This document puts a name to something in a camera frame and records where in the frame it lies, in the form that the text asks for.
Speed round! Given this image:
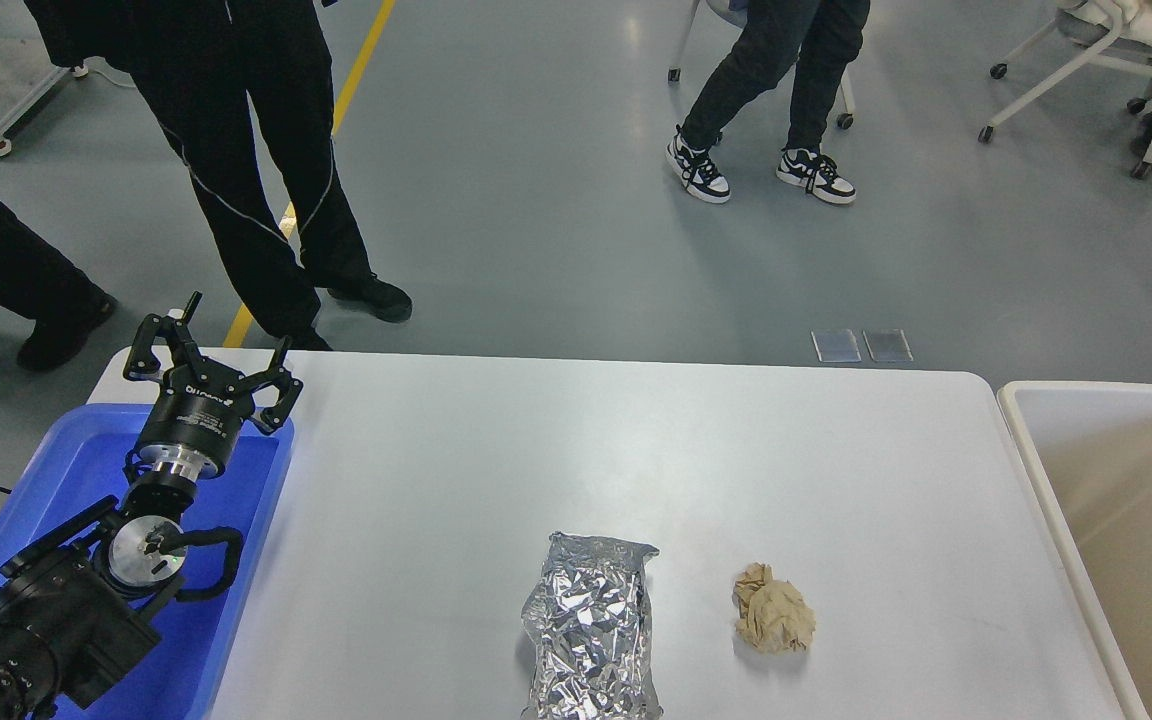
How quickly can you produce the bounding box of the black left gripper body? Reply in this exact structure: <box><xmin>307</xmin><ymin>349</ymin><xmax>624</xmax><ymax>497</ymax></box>
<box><xmin>134</xmin><ymin>361</ymin><xmax>253</xmax><ymax>479</ymax></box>

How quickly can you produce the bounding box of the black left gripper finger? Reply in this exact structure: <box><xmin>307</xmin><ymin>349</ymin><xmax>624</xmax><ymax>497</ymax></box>
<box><xmin>123</xmin><ymin>291</ymin><xmax>204</xmax><ymax>382</ymax></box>
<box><xmin>232</xmin><ymin>336</ymin><xmax>303</xmax><ymax>435</ymax></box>

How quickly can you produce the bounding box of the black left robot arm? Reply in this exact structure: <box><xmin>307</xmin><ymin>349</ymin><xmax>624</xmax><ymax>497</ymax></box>
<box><xmin>0</xmin><ymin>293</ymin><xmax>303</xmax><ymax>719</ymax></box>

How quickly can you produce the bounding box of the blue plastic bin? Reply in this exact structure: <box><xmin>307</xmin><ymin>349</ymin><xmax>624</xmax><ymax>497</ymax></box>
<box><xmin>0</xmin><ymin>404</ymin><xmax>293</xmax><ymax>719</ymax></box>

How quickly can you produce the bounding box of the person in black tracksuit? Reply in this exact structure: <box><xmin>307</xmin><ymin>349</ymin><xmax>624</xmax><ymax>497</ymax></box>
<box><xmin>26</xmin><ymin>1</ymin><xmax>414</xmax><ymax>350</ymax></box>

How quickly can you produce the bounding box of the crumpled aluminium foil bag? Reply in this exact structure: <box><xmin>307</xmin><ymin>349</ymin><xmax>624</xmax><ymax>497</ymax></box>
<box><xmin>520</xmin><ymin>532</ymin><xmax>664</xmax><ymax>719</ymax></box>

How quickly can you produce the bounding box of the crumpled brown paper ball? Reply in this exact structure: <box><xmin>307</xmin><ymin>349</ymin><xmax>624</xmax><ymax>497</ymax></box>
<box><xmin>732</xmin><ymin>562</ymin><xmax>817</xmax><ymax>655</ymax></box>

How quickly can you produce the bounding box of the left metal floor plate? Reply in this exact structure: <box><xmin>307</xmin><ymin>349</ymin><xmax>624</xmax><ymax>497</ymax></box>
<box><xmin>812</xmin><ymin>329</ymin><xmax>861</xmax><ymax>364</ymax></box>

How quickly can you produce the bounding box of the metal floor plate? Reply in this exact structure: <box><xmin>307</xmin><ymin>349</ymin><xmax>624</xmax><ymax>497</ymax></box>
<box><xmin>863</xmin><ymin>329</ymin><xmax>914</xmax><ymax>363</ymax></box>
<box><xmin>812</xmin><ymin>329</ymin><xmax>861</xmax><ymax>364</ymax></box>

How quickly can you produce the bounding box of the right metal floor plate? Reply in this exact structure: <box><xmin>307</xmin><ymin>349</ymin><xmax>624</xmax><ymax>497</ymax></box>
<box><xmin>863</xmin><ymin>329</ymin><xmax>914</xmax><ymax>363</ymax></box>

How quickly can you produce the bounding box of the person with black-white sneakers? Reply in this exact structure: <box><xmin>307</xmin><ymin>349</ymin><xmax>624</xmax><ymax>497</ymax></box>
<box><xmin>666</xmin><ymin>1</ymin><xmax>870</xmax><ymax>206</ymax></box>

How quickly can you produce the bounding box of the beige plastic bin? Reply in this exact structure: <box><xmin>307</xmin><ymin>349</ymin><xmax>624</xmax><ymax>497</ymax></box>
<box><xmin>996</xmin><ymin>381</ymin><xmax>1152</xmax><ymax>719</ymax></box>

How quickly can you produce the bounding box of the grey office chair right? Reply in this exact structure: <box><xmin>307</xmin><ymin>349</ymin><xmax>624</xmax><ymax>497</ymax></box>
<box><xmin>978</xmin><ymin>1</ymin><xmax>1152</xmax><ymax>179</ymax></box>

